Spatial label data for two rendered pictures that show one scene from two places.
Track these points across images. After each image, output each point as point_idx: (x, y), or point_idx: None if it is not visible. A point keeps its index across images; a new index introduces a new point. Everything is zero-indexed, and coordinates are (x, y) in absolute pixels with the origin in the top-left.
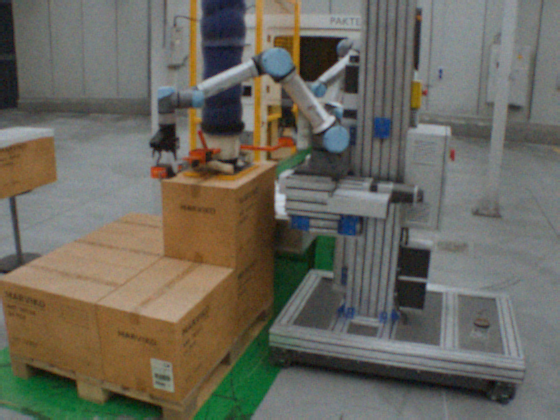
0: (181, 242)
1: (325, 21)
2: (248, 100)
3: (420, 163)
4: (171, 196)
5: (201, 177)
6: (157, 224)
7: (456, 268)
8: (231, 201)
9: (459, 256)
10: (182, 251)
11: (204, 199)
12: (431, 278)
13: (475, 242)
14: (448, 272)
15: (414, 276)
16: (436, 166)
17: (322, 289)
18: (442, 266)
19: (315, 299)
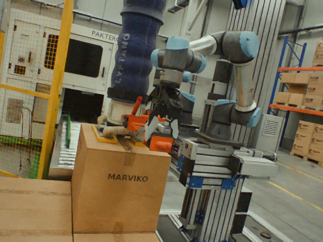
0: (100, 214)
1: (88, 32)
2: (21, 77)
3: (267, 136)
4: (98, 165)
5: (118, 143)
6: (17, 188)
7: (183, 192)
8: (166, 168)
9: (176, 184)
10: (99, 223)
11: (138, 167)
12: (179, 201)
13: (174, 174)
14: (182, 196)
15: (239, 211)
16: (275, 138)
17: (157, 225)
18: (175, 192)
19: (163, 236)
